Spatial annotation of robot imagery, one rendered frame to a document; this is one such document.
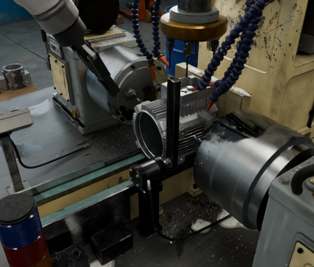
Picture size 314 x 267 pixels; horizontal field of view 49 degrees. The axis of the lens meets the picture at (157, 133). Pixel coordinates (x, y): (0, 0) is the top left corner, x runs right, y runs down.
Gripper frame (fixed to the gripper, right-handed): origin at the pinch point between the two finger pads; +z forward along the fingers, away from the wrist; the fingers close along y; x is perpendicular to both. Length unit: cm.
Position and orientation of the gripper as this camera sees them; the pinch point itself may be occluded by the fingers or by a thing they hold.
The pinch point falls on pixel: (108, 84)
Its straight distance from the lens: 93.7
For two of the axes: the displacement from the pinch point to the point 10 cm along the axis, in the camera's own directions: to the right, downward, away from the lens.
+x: -7.1, 6.9, -1.5
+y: -5.8, -4.4, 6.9
